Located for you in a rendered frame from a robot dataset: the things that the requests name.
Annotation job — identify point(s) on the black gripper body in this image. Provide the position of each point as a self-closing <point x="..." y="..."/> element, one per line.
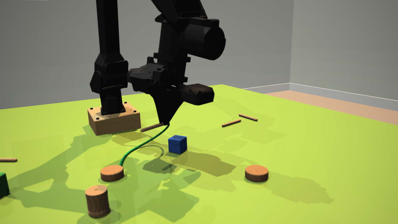
<point x="196" y="94"/>

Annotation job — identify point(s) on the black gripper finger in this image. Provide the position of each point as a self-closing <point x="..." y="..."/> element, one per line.
<point x="171" y="106"/>
<point x="160" y="103"/>

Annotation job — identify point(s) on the blue block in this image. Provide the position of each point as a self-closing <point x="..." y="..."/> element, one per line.
<point x="177" y="144"/>

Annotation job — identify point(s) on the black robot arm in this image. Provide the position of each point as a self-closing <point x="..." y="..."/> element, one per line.
<point x="185" y="28"/>

